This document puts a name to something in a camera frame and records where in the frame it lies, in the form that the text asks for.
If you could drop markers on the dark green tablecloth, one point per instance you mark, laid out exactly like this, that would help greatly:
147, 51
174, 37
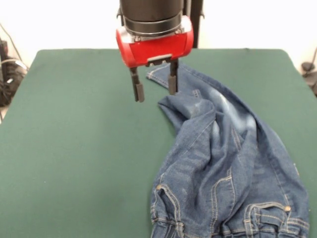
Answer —
74, 148

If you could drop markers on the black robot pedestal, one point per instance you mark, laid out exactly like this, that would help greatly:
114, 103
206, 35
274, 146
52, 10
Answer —
197, 24

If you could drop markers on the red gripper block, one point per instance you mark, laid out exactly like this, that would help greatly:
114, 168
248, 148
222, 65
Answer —
158, 49

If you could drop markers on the blue denim jeans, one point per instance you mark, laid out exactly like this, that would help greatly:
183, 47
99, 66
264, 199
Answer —
223, 161

